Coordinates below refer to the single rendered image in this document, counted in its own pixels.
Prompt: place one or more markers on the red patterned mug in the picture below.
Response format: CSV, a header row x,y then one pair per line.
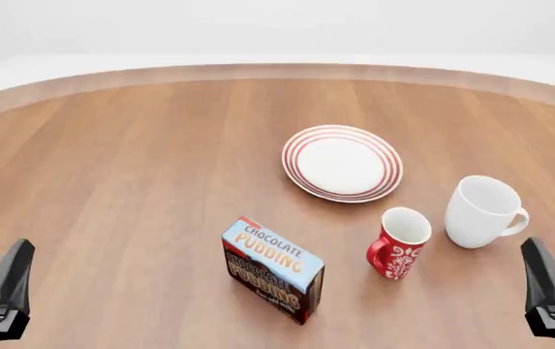
x,y
399,251

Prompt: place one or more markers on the chocolate pudding box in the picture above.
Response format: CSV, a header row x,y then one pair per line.
x,y
269,260

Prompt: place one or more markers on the white mug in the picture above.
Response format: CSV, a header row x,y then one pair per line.
x,y
480,214

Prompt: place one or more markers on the white plate with red rings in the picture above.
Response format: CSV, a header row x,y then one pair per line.
x,y
341,165

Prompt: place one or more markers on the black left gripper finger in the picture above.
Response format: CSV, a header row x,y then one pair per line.
x,y
8,276

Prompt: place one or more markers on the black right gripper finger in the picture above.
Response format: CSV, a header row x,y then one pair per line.
x,y
545,280

